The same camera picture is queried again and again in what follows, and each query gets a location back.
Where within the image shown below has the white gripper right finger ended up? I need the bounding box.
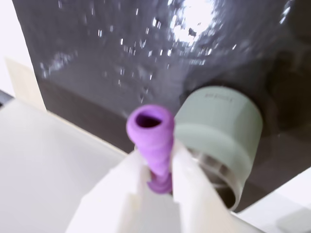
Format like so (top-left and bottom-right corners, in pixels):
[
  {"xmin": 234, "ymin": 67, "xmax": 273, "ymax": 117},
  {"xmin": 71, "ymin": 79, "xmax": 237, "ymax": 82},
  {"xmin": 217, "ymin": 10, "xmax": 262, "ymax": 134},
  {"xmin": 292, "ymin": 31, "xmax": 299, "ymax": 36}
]
[{"xmin": 172, "ymin": 142, "xmax": 242, "ymax": 233}]

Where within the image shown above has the black glossy mat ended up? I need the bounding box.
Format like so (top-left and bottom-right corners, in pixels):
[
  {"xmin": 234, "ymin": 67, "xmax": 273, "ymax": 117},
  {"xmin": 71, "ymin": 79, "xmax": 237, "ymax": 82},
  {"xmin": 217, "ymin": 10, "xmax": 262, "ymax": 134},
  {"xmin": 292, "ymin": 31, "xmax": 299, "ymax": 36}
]
[{"xmin": 11, "ymin": 0, "xmax": 311, "ymax": 214}]

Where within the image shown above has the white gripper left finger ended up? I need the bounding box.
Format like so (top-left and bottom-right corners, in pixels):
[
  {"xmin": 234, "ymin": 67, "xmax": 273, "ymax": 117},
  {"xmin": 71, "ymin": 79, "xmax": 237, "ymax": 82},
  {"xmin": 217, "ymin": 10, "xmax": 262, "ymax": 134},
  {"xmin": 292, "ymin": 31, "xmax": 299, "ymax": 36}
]
[{"xmin": 65, "ymin": 147, "xmax": 149, "ymax": 233}]

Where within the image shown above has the purple ribbed pen grip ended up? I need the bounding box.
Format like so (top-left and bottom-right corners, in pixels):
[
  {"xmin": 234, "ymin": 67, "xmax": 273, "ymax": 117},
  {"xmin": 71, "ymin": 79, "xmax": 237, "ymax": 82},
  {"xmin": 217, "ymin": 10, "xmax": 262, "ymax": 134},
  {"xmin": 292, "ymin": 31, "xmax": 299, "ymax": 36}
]
[{"xmin": 125, "ymin": 104, "xmax": 176, "ymax": 195}]

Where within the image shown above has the beige board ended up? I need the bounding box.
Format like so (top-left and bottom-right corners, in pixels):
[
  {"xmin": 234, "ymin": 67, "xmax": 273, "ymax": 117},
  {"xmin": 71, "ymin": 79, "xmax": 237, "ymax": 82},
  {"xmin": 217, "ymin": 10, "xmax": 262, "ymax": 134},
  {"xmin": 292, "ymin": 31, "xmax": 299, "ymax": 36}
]
[{"xmin": 4, "ymin": 56, "xmax": 47, "ymax": 113}]

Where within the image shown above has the steel cup grey-green outside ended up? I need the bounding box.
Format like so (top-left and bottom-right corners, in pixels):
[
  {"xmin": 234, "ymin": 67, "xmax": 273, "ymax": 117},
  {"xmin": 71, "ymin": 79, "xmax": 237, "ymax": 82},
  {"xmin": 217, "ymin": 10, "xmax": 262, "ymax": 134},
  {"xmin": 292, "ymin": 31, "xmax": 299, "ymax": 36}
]
[{"xmin": 173, "ymin": 85, "xmax": 264, "ymax": 211}]

